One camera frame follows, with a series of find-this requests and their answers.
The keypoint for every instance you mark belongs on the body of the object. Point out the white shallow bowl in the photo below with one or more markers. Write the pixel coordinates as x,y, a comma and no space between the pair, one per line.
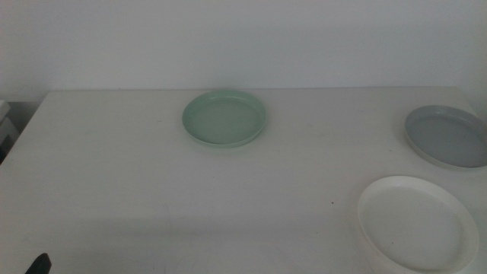
414,224

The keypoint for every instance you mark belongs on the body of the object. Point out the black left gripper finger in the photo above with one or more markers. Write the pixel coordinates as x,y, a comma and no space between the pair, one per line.
41,265

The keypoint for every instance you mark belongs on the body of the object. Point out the grey shallow bowl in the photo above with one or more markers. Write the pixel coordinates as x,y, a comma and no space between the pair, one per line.
449,139

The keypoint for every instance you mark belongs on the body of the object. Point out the mint green shallow bowl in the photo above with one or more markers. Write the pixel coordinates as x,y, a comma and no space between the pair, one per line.
224,122

